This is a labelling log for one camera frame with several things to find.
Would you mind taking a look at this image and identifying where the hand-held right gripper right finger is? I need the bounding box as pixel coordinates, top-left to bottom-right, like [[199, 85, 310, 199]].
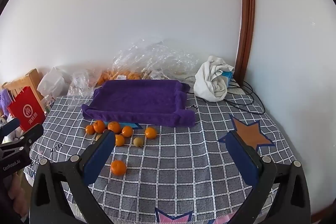
[[225, 130, 311, 224]]

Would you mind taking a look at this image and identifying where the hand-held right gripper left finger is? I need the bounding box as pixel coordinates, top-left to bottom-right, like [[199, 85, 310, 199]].
[[30, 130, 116, 224]]

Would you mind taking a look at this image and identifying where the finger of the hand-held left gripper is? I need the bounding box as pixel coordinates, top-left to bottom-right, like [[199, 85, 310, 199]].
[[0, 118, 21, 140], [13, 123, 44, 148]]

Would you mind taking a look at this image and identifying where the mandarin with stem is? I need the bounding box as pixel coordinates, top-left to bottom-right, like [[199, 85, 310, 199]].
[[93, 120, 106, 133]]

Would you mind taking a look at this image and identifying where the large scarred mandarin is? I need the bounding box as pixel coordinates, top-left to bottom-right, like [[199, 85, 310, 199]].
[[108, 121, 121, 134]]

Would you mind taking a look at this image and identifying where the purple towel-covered tray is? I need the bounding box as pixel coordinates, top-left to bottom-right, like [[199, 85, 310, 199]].
[[81, 80, 196, 127]]

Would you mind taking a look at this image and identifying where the red paper bag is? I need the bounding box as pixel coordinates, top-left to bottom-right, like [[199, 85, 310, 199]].
[[7, 86, 46, 132]]

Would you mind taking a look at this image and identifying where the wooden chair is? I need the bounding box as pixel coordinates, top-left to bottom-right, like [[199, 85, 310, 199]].
[[1, 69, 45, 104]]

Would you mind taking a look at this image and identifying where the grey checked tablecloth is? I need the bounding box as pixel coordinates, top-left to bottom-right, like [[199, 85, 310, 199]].
[[25, 80, 297, 223]]

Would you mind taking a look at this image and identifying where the white plastic bag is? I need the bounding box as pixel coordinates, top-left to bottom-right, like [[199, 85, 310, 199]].
[[37, 66, 72, 98]]

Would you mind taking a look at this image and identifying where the white towel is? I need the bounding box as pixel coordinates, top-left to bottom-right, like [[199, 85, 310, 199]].
[[194, 55, 235, 102]]

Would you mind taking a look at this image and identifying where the blue tissue pack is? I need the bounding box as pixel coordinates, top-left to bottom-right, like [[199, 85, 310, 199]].
[[222, 70, 234, 86]]

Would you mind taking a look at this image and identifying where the clear bag of kumquats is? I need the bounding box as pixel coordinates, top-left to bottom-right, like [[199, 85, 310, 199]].
[[101, 51, 143, 81]]

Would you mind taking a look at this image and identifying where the clear bag of brown fruit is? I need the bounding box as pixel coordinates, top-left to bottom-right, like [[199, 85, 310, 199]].
[[131, 39, 200, 83]]

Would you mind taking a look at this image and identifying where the black cable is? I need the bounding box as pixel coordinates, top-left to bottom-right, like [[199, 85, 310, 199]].
[[226, 80, 265, 115]]

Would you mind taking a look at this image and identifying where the brown wooden door frame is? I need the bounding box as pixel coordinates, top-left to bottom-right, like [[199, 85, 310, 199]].
[[234, 0, 256, 81]]

